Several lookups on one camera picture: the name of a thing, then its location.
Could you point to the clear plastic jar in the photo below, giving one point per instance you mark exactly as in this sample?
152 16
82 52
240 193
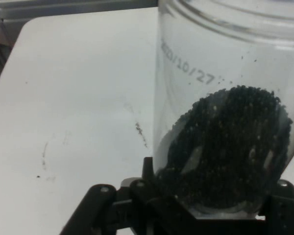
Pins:
210 49

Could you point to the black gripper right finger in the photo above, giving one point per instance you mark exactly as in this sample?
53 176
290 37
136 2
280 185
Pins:
284 208

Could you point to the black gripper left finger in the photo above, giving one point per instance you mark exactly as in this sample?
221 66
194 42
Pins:
100 208

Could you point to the short aluminium frame rail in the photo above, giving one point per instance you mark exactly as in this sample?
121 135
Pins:
63 7

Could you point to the black seed fill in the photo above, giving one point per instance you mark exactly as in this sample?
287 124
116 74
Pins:
230 147

